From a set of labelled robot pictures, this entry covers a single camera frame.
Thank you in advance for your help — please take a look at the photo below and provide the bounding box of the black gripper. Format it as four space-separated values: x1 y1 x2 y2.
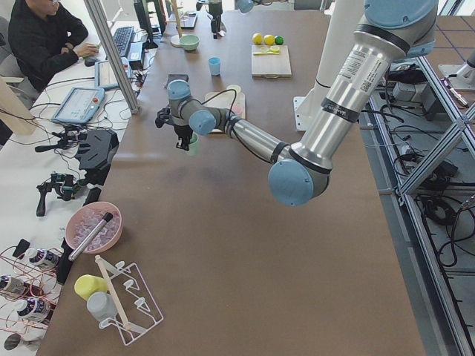
174 125 193 151

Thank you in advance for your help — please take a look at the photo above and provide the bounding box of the green cup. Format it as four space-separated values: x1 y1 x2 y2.
186 133 199 156

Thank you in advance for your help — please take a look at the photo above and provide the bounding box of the pale yellow cup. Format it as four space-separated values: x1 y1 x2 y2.
226 85 241 93

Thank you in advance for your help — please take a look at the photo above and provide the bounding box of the pink cup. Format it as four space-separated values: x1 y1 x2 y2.
232 104 245 117

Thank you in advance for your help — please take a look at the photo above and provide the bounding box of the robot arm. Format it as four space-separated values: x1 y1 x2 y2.
167 1 438 206
235 0 278 13

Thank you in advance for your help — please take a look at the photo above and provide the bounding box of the cream rabbit tray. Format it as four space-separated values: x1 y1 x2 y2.
203 89 246 119

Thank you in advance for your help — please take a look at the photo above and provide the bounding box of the blue cup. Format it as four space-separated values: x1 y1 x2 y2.
208 56 221 76

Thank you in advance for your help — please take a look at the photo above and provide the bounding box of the teach pendant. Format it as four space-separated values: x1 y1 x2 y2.
94 57 132 90
51 87 105 125

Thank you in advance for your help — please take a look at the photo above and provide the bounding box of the green bowl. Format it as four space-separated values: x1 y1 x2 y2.
179 34 200 51

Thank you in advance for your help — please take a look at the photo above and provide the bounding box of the wooden stand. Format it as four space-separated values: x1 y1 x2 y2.
170 0 183 47

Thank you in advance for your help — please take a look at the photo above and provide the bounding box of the metal scoop in bowl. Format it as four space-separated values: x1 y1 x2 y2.
68 212 114 262

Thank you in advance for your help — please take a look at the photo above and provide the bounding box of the yellow plastic knife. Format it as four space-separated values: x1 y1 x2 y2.
252 51 281 56

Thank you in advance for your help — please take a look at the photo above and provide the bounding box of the wooden cutting board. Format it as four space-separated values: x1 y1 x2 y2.
251 45 292 79

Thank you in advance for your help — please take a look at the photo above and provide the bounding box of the black keyboard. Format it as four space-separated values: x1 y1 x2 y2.
113 26 134 57

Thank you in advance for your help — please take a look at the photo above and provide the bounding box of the pink bowl with ice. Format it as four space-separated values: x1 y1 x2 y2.
65 201 124 255

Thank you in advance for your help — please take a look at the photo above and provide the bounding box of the lower whole lemon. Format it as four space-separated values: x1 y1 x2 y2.
252 33 263 45

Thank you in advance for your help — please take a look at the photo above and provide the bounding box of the whole lemon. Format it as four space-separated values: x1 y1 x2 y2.
252 33 263 45
263 34 275 46

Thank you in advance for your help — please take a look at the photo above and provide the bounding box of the upper whole lemon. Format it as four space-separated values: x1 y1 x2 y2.
263 34 275 46

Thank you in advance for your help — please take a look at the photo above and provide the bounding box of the yellow cup on rack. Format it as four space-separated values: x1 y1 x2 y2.
74 274 108 300

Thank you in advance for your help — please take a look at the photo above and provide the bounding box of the seated person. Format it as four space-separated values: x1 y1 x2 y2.
8 0 99 92

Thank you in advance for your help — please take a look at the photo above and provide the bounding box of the grey cup on rack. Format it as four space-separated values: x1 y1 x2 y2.
86 291 118 322

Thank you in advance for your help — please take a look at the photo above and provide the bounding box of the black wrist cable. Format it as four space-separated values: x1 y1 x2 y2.
200 88 240 112

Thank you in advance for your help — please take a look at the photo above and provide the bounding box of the aluminium frame post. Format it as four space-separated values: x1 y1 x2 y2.
84 0 140 114

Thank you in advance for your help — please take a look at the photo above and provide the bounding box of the white wire cup rack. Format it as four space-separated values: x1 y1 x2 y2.
95 255 165 346

